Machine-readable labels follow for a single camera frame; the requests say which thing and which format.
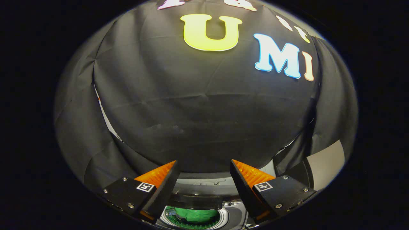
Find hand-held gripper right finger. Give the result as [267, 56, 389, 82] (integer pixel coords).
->
[230, 159, 317, 225]

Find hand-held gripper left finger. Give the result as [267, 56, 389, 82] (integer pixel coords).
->
[96, 160, 180, 224]

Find green polo shirt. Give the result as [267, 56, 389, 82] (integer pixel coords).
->
[166, 207, 221, 224]

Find black backdrop cloth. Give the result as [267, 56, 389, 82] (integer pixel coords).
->
[54, 0, 358, 192]

